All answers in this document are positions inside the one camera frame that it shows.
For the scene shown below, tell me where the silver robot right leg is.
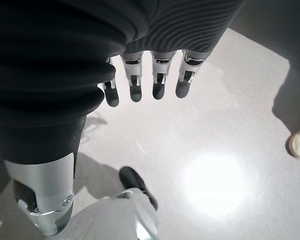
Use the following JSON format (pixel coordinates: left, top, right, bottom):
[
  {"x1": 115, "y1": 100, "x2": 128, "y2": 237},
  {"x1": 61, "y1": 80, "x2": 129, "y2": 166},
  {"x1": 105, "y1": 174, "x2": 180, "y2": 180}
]
[{"x1": 74, "y1": 188, "x2": 160, "y2": 240}]

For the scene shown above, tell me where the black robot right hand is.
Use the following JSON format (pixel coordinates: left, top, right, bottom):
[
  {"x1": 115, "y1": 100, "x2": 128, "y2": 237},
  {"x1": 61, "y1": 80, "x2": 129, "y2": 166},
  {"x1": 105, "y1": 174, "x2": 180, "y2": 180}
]
[{"x1": 0, "y1": 0, "x2": 246, "y2": 237}]

